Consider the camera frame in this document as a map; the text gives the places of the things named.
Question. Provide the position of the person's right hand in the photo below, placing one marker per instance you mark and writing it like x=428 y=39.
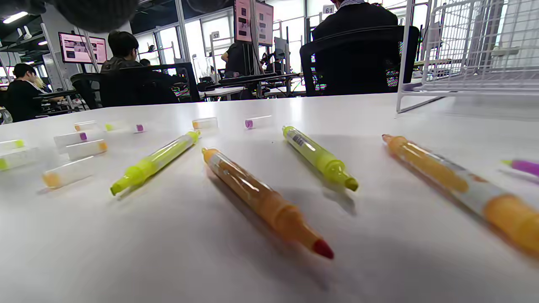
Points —
x=94 y=14

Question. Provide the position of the clear orange highlighter cap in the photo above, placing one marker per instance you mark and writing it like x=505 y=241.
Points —
x=205 y=123
x=67 y=172
x=86 y=149
x=85 y=125

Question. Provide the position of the clear yellow highlighter cap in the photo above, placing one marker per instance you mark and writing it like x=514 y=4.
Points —
x=12 y=144
x=17 y=159
x=114 y=126

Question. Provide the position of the clear purple highlighter cap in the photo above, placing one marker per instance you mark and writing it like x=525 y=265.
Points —
x=257 y=122
x=69 y=138
x=138 y=128

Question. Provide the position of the yellow double-ended highlighter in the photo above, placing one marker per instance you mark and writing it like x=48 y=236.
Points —
x=156 y=162
x=318 y=155

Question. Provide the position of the orange double-ended highlighter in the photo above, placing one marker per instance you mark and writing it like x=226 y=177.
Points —
x=261 y=198
x=442 y=172

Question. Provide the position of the purple double-ended highlighter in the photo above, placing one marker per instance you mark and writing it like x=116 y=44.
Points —
x=526 y=166

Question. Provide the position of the pink screen monitor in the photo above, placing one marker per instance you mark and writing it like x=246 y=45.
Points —
x=263 y=21
x=82 y=48

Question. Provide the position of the ceiling light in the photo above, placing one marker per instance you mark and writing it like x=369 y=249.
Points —
x=14 y=17

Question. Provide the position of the black mesh office chair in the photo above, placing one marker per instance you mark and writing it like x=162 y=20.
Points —
x=358 y=63
x=134 y=88

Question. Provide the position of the white desk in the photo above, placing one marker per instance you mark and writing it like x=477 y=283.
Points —
x=223 y=90

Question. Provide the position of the black curved desk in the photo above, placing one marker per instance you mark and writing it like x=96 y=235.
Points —
x=252 y=78

